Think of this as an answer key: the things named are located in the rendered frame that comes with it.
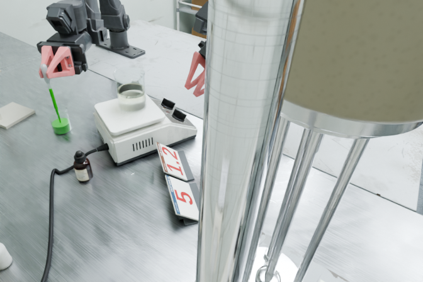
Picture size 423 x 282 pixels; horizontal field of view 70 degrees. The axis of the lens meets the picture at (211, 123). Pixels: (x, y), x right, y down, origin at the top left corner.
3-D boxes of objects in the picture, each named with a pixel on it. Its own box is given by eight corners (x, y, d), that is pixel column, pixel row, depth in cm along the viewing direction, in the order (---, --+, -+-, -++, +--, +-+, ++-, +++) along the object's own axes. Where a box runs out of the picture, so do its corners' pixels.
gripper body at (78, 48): (80, 46, 67) (92, 34, 73) (34, 43, 67) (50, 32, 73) (85, 73, 71) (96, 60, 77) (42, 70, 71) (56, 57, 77)
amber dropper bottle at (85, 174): (84, 170, 62) (77, 144, 57) (96, 174, 61) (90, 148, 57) (73, 180, 59) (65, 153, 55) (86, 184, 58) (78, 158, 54)
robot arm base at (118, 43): (130, 37, 101) (145, 32, 105) (90, 24, 109) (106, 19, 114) (133, 59, 105) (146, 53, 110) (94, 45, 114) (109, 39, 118)
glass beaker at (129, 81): (113, 105, 66) (107, 70, 61) (140, 97, 70) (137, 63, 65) (126, 121, 62) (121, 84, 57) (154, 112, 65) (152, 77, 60)
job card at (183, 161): (183, 151, 68) (183, 137, 65) (194, 179, 61) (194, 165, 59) (156, 156, 66) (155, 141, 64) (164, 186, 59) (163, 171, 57)
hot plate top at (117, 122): (144, 94, 72) (143, 90, 71) (167, 119, 64) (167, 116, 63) (93, 107, 66) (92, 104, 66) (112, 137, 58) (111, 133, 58)
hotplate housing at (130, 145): (172, 111, 81) (171, 85, 76) (198, 138, 72) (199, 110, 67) (87, 138, 70) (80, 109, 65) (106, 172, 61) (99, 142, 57)
